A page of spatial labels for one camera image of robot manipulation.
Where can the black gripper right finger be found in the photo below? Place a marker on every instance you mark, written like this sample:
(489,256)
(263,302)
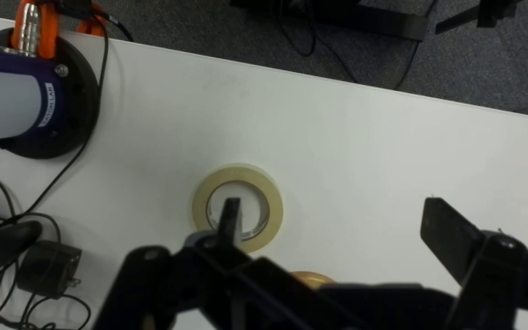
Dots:
(496,276)

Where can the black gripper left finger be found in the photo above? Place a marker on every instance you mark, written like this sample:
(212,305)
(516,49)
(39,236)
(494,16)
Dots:
(173,287)

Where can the beige masking tape roll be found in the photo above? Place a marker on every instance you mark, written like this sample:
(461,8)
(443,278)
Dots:
(237,177)

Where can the white idle robot arm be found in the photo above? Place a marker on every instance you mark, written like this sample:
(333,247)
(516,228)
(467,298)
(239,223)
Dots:
(1,93)

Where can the black power adapter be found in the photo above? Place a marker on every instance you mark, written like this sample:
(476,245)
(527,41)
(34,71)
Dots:
(47,269)

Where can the wooden mug tree stand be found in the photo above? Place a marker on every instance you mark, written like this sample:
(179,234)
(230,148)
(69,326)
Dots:
(311,280)

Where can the black rounded device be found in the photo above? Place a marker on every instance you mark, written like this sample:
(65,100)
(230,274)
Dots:
(1,241)

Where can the black floor stand base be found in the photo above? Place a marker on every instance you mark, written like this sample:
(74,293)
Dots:
(368,19)

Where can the orange clamp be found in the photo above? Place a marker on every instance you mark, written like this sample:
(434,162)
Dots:
(32,30)

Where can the black round arm base plate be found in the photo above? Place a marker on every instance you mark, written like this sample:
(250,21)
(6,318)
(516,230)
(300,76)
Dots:
(78,104)

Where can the black floor bracket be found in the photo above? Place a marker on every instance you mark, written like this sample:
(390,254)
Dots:
(490,12)

